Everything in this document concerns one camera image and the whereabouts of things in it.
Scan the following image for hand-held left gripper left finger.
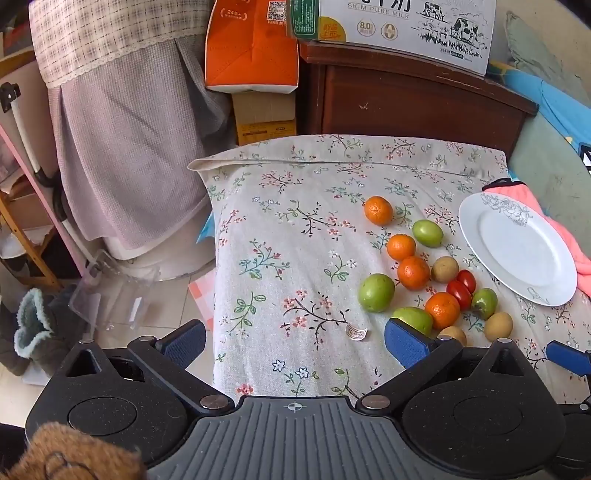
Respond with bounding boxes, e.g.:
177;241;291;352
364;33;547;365
60;320;236;414

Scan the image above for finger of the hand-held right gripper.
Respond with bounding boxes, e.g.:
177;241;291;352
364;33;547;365
546;340;591;377

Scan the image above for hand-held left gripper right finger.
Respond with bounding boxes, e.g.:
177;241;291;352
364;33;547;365
355;318;532;411

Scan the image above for green jujube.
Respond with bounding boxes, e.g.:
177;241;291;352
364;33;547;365
412;220;444;248
392;306;434;337
471;288;498;320
359;273;396;313

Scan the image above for brown longan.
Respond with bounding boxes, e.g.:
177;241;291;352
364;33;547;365
437;326;467;347
431;256;460;284
485;312;513;341

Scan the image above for orange mandarin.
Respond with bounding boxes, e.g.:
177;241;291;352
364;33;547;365
425;292;461;330
397;256;431;291
364;196;394;226
386;234;417;261

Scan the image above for white plate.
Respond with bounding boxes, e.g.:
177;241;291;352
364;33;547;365
458;192;579;306

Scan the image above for clear plastic container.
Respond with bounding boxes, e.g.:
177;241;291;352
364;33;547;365
69;249;160;330

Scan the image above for pink towel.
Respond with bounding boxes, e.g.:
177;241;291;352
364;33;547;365
481;178;591;298

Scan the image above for floral cloth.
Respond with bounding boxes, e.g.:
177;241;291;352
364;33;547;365
187;134;591;402

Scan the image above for fuzzy teal-lined boots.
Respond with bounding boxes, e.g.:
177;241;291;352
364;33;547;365
14;288;88;377

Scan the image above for green sheet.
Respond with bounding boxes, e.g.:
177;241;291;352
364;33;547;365
508;111;591;222

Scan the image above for wooden shelf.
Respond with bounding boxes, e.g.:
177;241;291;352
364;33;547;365
0;51;65;291

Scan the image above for pink pole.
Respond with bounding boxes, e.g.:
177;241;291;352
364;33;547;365
0;122;88;278

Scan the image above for checked fabric cover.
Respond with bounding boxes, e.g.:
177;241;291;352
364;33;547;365
28;0;222;252

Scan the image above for cardboard box with yellow label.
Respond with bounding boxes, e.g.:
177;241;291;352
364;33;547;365
231;90;298;146

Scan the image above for brown wooden nightstand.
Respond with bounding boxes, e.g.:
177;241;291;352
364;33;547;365
298;39;539;158

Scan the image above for orange box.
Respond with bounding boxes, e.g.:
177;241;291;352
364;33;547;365
204;0;301;94

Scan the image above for white milk carton box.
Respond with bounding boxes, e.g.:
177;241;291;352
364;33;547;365
286;0;497;77

